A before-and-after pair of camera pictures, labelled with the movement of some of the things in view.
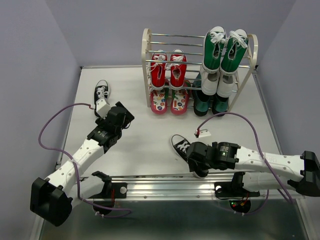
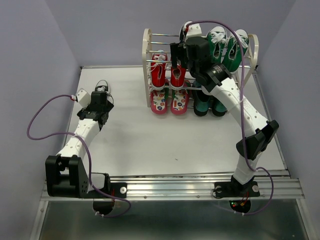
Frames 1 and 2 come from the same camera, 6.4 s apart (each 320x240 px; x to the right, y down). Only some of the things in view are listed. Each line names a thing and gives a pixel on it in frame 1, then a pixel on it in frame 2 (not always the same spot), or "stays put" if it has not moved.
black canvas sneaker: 102,90 stays put
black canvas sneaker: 180,145 → 182,32
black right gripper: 191,164 → 178,49
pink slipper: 158,101 stays put
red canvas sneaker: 158,71 stays put
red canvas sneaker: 177,70 stays put
